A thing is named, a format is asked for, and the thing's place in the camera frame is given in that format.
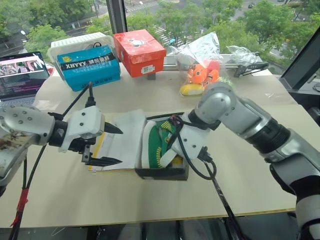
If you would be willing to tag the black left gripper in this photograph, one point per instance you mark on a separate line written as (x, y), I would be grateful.
(86, 150)

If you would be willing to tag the green yellow canvas shoe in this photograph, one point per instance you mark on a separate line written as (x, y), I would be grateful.
(155, 142)

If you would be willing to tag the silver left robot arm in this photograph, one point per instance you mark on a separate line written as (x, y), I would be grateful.
(25, 120)

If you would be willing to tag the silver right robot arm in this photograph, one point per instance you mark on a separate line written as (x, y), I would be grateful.
(250, 117)

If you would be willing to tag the yellow white shoebox lid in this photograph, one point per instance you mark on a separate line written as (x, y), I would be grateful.
(100, 147)

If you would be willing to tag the black open shoebox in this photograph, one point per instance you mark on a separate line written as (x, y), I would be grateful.
(162, 173)

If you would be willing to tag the blue shoebox with black band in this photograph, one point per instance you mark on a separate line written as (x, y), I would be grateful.
(92, 70)

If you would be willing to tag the red shoebox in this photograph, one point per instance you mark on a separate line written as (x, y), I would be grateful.
(140, 55)

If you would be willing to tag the open laptop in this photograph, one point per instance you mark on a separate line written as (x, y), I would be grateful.
(20, 75)

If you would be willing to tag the white wrapping paper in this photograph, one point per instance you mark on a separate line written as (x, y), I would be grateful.
(127, 140)

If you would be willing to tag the white plastic storage bin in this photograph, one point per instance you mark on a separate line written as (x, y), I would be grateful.
(75, 41)

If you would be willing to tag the clear bag of plush slippers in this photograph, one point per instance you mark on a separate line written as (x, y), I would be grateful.
(200, 60)

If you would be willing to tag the crumpled clear plastic bag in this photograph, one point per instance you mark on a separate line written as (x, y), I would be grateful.
(242, 53)

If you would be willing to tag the black monitor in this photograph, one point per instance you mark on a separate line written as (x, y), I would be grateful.
(305, 60)

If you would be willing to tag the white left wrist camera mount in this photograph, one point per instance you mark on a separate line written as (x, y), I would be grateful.
(85, 120)

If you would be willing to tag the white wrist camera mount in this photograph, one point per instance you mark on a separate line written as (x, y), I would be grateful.
(85, 120)
(192, 142)

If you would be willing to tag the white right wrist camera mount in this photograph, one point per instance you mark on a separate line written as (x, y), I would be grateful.
(192, 142)

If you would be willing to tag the aluminium rail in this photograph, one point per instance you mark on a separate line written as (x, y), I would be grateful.
(172, 62)

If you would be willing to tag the dark window frame post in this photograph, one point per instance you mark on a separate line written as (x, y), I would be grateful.
(116, 15)

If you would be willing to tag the black metal bracket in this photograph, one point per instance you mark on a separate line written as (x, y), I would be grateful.
(252, 67)

